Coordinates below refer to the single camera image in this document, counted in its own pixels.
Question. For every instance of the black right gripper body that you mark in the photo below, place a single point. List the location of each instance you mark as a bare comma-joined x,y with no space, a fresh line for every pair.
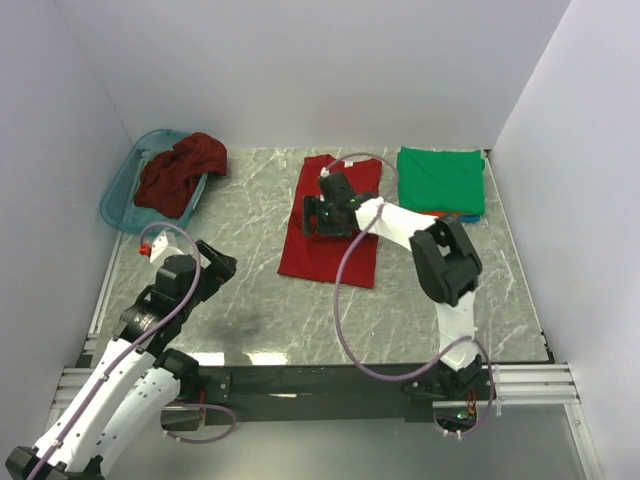
330,225

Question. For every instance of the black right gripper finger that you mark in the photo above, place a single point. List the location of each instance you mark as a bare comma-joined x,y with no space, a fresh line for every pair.
309,225
310,205

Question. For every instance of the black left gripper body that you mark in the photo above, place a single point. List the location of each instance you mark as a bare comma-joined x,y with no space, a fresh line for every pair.
212,275

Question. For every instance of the bright red t shirt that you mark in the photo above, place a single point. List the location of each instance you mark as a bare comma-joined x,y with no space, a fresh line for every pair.
317,257

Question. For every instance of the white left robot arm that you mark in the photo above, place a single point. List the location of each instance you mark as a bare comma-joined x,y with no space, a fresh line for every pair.
138,374

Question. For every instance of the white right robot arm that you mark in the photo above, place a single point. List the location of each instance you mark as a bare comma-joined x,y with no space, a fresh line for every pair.
447,267

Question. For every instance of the green folded t shirt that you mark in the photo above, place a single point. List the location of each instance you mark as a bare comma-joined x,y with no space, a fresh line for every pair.
441,181

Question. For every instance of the blue transparent plastic bin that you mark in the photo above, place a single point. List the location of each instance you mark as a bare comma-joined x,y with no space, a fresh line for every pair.
117,206

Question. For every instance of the orange folded t shirt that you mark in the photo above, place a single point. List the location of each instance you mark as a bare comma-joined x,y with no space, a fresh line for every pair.
442,214

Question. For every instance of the dark red t shirt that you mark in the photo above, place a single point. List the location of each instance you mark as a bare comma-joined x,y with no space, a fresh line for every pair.
168,182

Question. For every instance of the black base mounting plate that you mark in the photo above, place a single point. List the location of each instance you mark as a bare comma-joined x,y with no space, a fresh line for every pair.
321,392

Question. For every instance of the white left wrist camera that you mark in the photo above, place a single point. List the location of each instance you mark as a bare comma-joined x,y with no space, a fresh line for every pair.
160,249

